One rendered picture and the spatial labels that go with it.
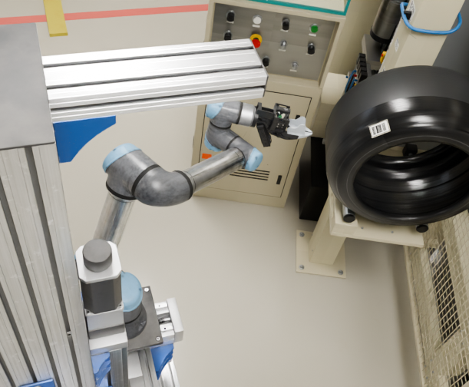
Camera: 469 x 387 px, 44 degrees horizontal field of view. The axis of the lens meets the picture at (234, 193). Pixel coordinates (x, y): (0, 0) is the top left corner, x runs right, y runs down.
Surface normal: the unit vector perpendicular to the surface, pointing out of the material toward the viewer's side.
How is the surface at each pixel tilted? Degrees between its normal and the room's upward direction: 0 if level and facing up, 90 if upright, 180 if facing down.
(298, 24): 90
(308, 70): 90
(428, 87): 10
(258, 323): 0
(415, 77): 15
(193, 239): 0
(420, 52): 90
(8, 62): 0
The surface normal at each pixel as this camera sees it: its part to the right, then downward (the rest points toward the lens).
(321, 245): -0.07, 0.78
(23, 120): 0.13, -0.61
